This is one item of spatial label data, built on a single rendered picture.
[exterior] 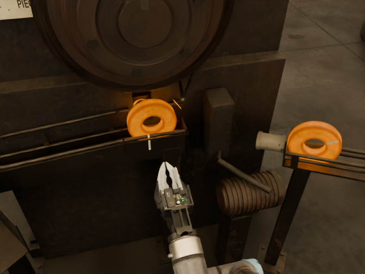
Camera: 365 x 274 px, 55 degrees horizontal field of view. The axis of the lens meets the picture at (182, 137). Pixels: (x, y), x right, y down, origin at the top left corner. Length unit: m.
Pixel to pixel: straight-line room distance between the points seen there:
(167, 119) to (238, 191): 0.34
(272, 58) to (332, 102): 1.52
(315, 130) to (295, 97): 1.54
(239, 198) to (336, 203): 0.88
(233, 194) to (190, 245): 0.40
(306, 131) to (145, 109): 0.48
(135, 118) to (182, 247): 0.43
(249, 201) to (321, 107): 1.50
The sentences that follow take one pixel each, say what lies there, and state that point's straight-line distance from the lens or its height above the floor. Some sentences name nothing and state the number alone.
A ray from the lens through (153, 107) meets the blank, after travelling 1.04.
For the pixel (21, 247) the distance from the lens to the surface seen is 1.03.
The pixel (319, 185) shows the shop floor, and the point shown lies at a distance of 2.02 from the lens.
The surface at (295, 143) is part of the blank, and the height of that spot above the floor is 0.70.
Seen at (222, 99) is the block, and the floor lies 0.80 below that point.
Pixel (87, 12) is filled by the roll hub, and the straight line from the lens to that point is 0.77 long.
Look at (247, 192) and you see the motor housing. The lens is 1.19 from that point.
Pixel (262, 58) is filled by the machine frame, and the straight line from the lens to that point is 1.18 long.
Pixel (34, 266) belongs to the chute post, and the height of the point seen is 0.01.
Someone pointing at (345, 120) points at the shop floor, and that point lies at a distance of 2.52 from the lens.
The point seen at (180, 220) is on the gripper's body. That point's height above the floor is 0.75.
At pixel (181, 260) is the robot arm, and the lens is 0.81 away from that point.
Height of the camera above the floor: 1.43
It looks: 42 degrees down
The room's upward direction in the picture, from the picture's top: 1 degrees clockwise
